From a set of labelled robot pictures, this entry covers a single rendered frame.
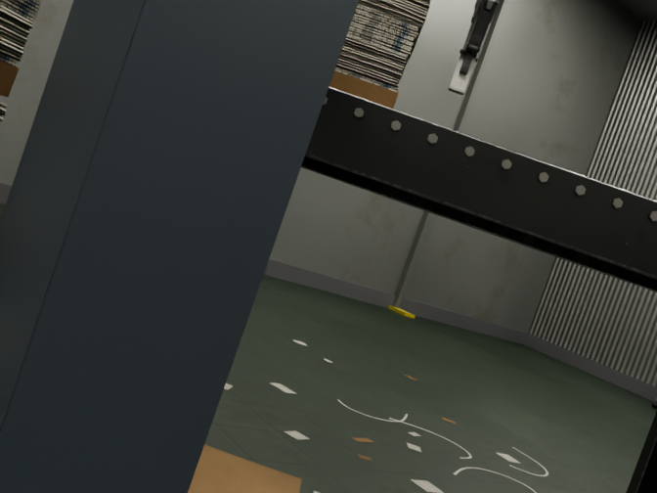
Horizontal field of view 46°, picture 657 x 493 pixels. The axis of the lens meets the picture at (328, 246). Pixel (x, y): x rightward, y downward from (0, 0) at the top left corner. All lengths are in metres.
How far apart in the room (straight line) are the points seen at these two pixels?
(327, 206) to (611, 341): 2.98
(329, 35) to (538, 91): 6.65
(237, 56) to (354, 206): 5.47
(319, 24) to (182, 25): 0.14
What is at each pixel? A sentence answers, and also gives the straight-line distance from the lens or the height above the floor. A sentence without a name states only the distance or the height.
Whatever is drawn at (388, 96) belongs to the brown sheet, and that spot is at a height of 0.84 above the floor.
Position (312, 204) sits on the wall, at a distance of 5.94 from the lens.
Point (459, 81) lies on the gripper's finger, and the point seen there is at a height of 0.91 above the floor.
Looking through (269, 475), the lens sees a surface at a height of 0.00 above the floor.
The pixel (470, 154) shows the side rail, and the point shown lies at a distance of 1.33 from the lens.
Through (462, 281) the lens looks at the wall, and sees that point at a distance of 7.16.
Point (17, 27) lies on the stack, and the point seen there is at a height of 0.70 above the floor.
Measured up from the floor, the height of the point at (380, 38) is 0.93.
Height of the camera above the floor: 0.60
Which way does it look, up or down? 2 degrees down
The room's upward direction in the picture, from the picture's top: 19 degrees clockwise
